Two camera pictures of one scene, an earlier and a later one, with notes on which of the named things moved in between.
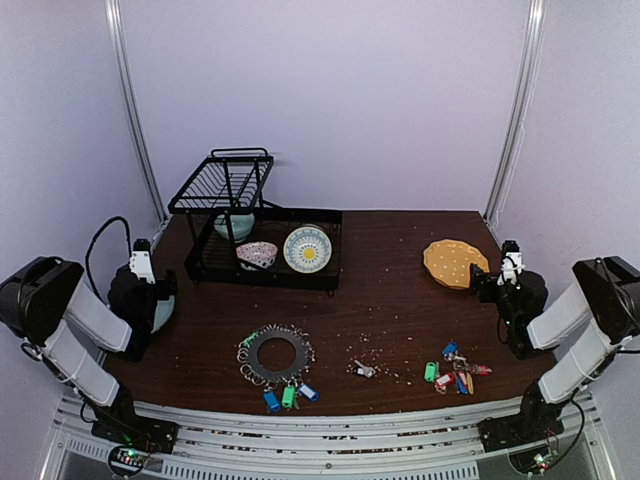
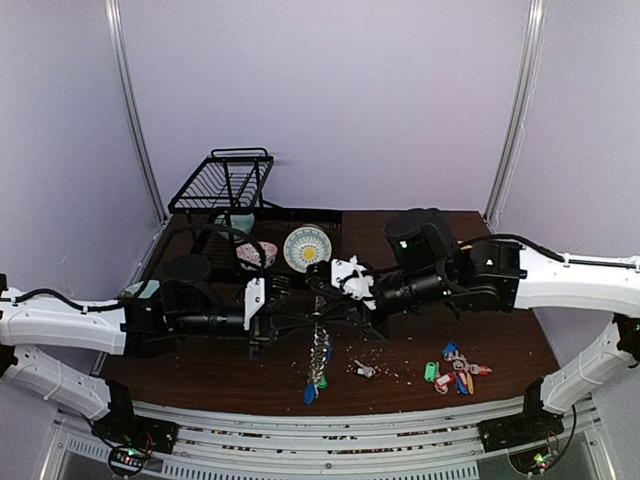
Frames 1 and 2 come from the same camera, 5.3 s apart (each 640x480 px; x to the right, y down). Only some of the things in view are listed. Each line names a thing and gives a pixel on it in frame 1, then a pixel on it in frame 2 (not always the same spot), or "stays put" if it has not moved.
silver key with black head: [364, 371] stays put
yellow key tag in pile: [470, 383] stays put
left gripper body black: [148, 312] to [259, 332]
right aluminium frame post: [531, 55] stays put
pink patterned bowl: [260, 253] stays put
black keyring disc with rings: [252, 367] to [319, 354]
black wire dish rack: [236, 238] stays put
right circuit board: [534, 461] stays put
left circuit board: [128, 459] stays put
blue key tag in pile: [451, 347] stays put
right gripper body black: [480, 280] to [377, 317]
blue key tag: [272, 401] to [309, 394]
